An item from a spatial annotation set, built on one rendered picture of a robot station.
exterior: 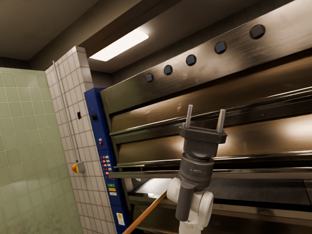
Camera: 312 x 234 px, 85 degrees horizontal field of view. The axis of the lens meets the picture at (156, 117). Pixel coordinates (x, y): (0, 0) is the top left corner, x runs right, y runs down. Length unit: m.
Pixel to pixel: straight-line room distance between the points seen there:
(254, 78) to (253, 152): 0.37
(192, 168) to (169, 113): 0.70
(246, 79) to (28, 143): 1.99
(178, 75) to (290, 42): 0.55
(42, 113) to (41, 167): 0.58
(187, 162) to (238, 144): 0.59
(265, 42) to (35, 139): 2.09
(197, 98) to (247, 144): 0.36
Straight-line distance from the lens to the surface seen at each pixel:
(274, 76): 0.98
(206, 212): 0.52
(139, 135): 1.31
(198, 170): 0.46
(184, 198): 0.48
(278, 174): 0.90
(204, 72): 1.03
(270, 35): 1.00
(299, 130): 1.00
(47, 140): 2.21
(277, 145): 0.99
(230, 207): 1.18
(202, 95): 1.04
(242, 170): 0.91
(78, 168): 1.95
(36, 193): 2.19
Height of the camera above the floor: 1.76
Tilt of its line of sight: 1 degrees up
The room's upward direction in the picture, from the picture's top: 14 degrees counter-clockwise
